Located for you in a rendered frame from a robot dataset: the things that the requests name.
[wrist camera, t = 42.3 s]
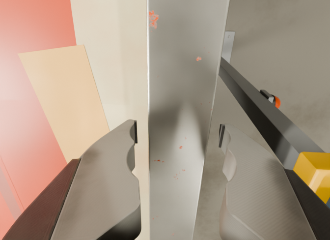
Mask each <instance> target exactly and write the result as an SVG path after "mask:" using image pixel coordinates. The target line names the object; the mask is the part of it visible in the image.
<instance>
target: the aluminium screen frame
mask: <svg viewBox="0 0 330 240"><path fill-rule="evenodd" d="M229 4H230V0H146V36H147V110H148V184H149V240H193V235H194V228H195V222H196V215H197V209H198V202H199V196H200V190H201V184H202V177H203V171H204V164H205V158H206V152H207V146H208V139H209V133H210V126H211V120H212V114H213V107H214V101H215V95H216V88H217V82H218V76H219V69H220V61H221V55H222V48H223V42H224V35H225V29H226V23H227V16H228V10H229Z"/></svg>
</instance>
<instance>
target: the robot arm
mask: <svg viewBox="0 0 330 240"><path fill-rule="evenodd" d="M137 143H138V134H137V120H132V119H129V120H126V121H125V122H123V123H122V124H120V125H119V126H118V127H116V128H115V129H113V130H112V131H110V132H109V133H107V134H106V135H104V136H103V137H101V138H100V139H99V140H97V141H96V142H95V143H93V144H92V145H91V146H90V147H89V148H88V149H87V150H86V151H85V152H84V153H83V154H82V155H81V156H80V157H79V158H77V159H72V160H71V161H70V162H69V163H68V164H67V165H66V166H65V167H64V168H63V169H62V170H61V172H60V173H59V174H58V175H57V176H56V177H55V178H54V179H53V180H52V181H51V182H50V183H49V184H48V186H47V187H46V188H45V189H44V190H43V191H42V192H41V193H40V194H39V195H38V196H37V197H36V198H35V200H34V201H33V202H32V203H31V204H30V205H29V206H28V207H27V208H26V209H25V210H24V212H23V213H22V214H21V215H20V216H19V217H18V219H17V220H16V221H15V222H14V224H13V225H12V226H11V227H10V229H9V230H8V231H7V233H6V234H5V236H4V237H3V238H2V240H135V239H136V238H137V237H138V236H139V235H140V233H141V205H140V189H139V180H138V178H137V177H136V176H135V175H134V174H133V173H132V171H133V169H134V168H135V144H137ZM219 148H221V150H222V151H223V152H224V154H225V158H224V163H223V168H222V171H223V173H224V174H225V176H226V178H227V180H228V183H227V184H226V188H225V192H224V196H223V200H222V205H221V209H220V237H221V239H222V240H330V208H329V207H328V206H327V205H326V204H325V203H324V202H323V201H322V200H321V199H320V198H319V197H318V196H317V195H316V193H315V192H314V191H313V190H312V189H311V188H310V187H309V186H308V185H307V184H306V183H305V182H304V181H303V180H302V179H301V178H300V177H299V176H298V175H297V174H296V173H295V172H294V170H289V169H285V168H284V167H283V166H282V165H281V164H280V163H279V162H278V160H277V159H276V158H275V157H274V156H273V155H272V154H271V153H269V152H268V151H267V150H266V149H265V148H264V147H262V146H261V145H260V144H258V143H257V142H256V141H254V140H253V139H251V138H250V137H249V136H248V135H246V134H245V133H243V132H242V131H240V130H239V129H237V128H236V127H235V126H233V125H231V124H220V129H219Z"/></svg>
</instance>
